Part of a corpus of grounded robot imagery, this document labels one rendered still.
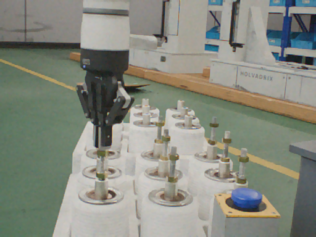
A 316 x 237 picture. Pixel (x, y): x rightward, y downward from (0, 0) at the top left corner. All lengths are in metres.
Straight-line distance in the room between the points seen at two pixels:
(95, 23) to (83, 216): 0.30
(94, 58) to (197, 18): 3.44
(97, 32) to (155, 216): 0.30
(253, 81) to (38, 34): 4.59
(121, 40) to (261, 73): 2.52
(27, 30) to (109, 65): 6.51
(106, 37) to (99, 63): 0.04
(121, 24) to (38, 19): 6.55
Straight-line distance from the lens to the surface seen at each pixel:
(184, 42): 4.05
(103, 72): 0.71
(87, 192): 0.79
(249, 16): 3.51
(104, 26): 0.69
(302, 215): 1.04
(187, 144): 1.27
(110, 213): 0.75
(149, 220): 0.77
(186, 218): 0.76
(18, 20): 7.15
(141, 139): 1.27
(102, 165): 0.76
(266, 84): 3.15
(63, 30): 7.38
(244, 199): 0.60
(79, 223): 0.77
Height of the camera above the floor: 0.55
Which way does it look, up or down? 12 degrees down
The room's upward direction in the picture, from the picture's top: 3 degrees clockwise
